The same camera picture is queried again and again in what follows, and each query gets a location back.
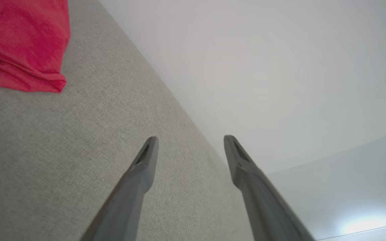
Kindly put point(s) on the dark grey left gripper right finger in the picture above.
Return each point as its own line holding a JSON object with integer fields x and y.
{"x": 263, "y": 207}

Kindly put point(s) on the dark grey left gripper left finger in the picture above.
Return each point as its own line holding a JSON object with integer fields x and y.
{"x": 126, "y": 201}

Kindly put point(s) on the red and white sports shirt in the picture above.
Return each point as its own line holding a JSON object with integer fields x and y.
{"x": 22, "y": 40}

